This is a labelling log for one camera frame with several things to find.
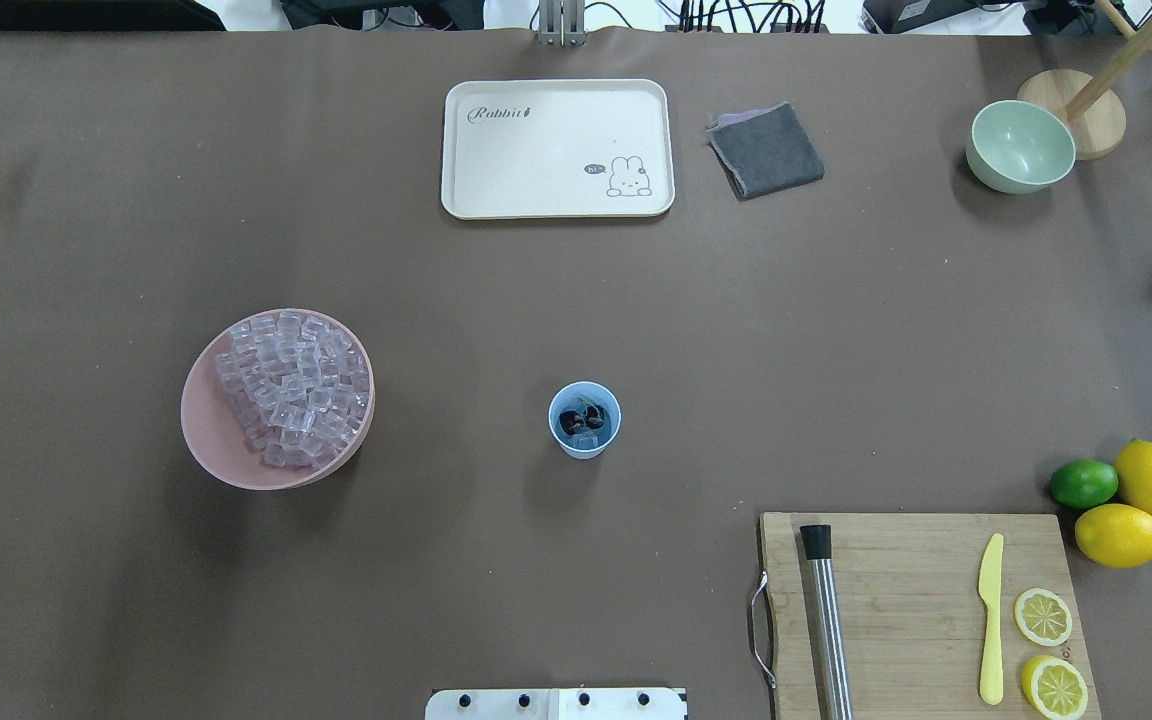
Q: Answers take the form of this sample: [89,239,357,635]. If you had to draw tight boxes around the pink bowl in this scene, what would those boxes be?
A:
[180,338,361,488]

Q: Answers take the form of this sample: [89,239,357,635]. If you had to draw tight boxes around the lemon slice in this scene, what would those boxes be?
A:
[1011,588,1074,647]

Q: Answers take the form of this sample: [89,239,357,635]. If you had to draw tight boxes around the steel muddler black tip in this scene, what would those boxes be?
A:
[799,524,855,719]

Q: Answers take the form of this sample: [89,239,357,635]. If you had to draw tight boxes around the aluminium frame post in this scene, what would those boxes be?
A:
[535,0,588,47]

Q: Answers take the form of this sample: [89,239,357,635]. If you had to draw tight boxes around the pile of ice cubes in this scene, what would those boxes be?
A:
[211,306,376,473]

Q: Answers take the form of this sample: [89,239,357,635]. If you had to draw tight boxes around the wooden cup tree stand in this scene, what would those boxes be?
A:
[1016,1,1152,160]

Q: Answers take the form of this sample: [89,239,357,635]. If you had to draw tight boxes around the half lemon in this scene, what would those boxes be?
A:
[1020,655,1091,719]

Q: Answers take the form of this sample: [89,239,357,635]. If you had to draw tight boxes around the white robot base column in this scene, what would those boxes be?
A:
[424,685,689,719]

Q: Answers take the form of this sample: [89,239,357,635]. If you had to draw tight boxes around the dark red cherries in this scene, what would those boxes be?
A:
[558,396,607,439]

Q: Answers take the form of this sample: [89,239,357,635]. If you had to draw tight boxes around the light blue cup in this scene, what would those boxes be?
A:
[548,381,622,460]

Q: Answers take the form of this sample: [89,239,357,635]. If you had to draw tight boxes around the mint green bowl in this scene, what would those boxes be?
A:
[965,100,1076,194]

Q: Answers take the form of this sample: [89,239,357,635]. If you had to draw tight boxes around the grey folded cloth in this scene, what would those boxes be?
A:
[707,101,826,200]

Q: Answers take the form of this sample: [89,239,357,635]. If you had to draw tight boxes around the whole lemon front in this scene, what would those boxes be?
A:
[1074,503,1152,569]

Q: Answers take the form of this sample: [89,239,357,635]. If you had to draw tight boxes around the cream rabbit tray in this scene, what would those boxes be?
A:
[440,79,675,220]

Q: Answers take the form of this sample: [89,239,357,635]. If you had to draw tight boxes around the wooden cutting board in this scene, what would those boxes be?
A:
[759,511,1078,719]

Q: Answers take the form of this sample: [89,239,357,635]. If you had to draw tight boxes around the green lime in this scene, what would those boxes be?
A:
[1048,457,1119,511]

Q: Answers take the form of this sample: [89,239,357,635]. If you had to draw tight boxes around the yellow plastic knife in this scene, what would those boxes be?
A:
[977,533,1005,706]

